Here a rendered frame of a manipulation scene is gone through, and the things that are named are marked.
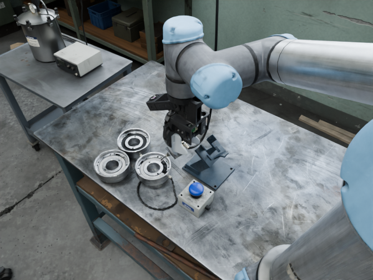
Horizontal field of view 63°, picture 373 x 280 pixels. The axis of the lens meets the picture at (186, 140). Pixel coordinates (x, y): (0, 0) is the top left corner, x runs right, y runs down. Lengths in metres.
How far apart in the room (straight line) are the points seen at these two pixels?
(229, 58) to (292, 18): 1.77
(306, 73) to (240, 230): 0.48
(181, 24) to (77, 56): 1.07
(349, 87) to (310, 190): 0.56
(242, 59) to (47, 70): 1.30
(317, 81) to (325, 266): 0.24
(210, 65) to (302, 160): 0.60
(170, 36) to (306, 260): 0.41
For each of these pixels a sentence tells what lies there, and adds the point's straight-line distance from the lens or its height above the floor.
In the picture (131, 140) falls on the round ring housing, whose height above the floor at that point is 0.82.
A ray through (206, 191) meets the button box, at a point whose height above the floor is 0.85.
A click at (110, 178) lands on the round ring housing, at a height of 0.83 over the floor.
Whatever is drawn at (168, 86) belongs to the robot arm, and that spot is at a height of 1.16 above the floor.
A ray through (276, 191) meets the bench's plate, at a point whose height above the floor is 0.80.
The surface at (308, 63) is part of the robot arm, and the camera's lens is 0.48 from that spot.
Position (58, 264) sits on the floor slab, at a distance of 1.77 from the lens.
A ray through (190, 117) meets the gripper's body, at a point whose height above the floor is 1.08.
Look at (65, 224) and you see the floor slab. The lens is 1.86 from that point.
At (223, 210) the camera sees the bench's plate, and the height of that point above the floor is 0.80.
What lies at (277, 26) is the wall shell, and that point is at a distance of 2.34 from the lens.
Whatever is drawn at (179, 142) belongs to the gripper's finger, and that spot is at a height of 0.99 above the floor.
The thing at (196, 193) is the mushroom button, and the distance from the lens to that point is 0.79.
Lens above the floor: 1.53
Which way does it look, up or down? 46 degrees down
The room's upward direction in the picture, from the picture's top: straight up
